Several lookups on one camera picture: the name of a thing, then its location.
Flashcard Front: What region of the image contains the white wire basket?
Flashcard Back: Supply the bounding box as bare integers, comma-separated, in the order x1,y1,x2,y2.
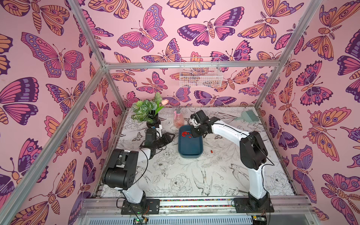
179,61,223,89

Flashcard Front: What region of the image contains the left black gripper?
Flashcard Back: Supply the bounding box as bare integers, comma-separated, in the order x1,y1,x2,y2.
153,133,175,150

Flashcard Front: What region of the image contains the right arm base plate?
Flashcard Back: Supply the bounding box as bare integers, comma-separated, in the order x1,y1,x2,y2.
233,196,275,214

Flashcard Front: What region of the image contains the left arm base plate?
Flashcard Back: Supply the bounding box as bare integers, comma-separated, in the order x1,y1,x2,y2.
121,199,160,216

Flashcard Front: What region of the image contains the green plant in black vase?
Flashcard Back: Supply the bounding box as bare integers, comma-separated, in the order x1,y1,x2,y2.
131,92,169,128

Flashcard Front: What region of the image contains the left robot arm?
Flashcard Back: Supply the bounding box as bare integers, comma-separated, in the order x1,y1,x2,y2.
101,127,175,204

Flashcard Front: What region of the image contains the aluminium front rail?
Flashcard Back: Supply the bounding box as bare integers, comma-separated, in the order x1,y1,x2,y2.
81,196,313,217

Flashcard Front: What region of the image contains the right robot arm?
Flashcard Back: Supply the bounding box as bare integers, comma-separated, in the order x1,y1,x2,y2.
190,113,268,204

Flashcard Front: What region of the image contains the pink spray bottle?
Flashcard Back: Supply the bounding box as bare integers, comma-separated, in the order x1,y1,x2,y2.
173,108,185,128

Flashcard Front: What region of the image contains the teal plastic storage box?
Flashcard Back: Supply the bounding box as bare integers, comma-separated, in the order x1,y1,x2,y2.
178,125,203,158

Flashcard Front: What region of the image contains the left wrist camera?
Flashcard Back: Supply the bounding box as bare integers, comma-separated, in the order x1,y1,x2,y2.
155,124,162,137

